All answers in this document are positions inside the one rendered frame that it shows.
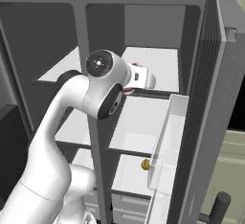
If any white freezer shelf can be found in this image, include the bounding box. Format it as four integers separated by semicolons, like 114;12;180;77
54;107;94;147
36;45;82;84
71;147;96;172

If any grey freezer door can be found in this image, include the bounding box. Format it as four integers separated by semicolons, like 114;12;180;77
0;18;34;210

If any pale grey fridge drawer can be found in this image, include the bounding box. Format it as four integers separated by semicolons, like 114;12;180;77
83;190;151;224

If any grey fridge freezer cabinet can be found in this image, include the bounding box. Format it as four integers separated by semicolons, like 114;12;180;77
0;0;218;224

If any grey fridge door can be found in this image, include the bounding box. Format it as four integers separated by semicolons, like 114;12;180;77
166;0;245;224

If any dark grey door handle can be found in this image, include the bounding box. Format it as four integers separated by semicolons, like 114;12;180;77
196;191;233;224

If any beige cupboard run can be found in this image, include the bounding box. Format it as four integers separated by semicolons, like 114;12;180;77
200;128;245;224

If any clear door bin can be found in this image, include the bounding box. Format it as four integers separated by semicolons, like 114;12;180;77
146;94;190;197

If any white fridge shelf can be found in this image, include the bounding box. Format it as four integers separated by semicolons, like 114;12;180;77
121;46;181;94
111;153;154;197
108;96;170;156

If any yellow round fruit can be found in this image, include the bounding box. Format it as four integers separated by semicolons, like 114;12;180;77
141;158;152;171

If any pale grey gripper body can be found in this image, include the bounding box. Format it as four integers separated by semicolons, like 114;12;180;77
145;68;157;90

